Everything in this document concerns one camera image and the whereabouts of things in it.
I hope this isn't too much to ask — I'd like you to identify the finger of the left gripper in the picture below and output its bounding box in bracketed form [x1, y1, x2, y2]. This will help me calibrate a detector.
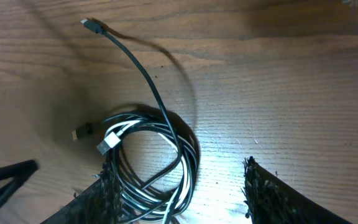
[0, 160, 39, 208]

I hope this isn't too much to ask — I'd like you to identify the black usb cable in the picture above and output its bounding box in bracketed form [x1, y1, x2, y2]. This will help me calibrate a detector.
[71, 17, 201, 224]

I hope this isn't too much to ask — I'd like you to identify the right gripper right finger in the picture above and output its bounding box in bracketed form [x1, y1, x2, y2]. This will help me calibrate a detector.
[242, 156, 350, 224]

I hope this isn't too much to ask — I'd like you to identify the white usb cable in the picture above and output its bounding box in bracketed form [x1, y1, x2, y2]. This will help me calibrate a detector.
[96, 119, 192, 224]

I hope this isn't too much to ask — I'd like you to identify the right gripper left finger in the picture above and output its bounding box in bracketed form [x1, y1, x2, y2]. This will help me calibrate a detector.
[42, 162, 122, 224]

